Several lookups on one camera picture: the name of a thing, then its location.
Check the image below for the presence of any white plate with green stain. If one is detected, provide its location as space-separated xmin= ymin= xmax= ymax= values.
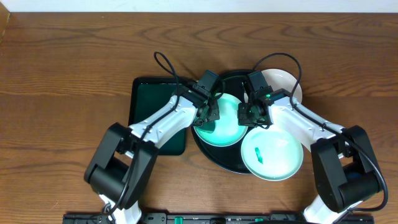
xmin=193 ymin=93 xmax=248 ymax=147

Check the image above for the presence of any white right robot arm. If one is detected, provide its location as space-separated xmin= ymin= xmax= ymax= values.
xmin=238 ymin=89 xmax=389 ymax=223

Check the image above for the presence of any white plate at back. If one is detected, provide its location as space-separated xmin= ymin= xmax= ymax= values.
xmin=244 ymin=68 xmax=303 ymax=103

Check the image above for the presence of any black round serving tray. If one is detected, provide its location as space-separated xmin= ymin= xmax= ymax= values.
xmin=191 ymin=69 xmax=253 ymax=174

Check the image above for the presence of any green scouring sponge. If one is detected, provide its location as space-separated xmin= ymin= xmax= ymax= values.
xmin=197 ymin=121 xmax=216 ymax=134

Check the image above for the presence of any white plate front green stain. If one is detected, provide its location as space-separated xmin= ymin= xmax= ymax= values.
xmin=241 ymin=125 xmax=303 ymax=181

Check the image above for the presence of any black rectangular water tray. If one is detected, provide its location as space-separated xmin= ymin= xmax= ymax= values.
xmin=128 ymin=77 xmax=187 ymax=156

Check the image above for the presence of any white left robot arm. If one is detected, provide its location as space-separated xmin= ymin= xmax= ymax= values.
xmin=84 ymin=83 xmax=219 ymax=223

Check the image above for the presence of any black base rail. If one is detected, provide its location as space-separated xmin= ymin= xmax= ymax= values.
xmin=62 ymin=211 xmax=376 ymax=224

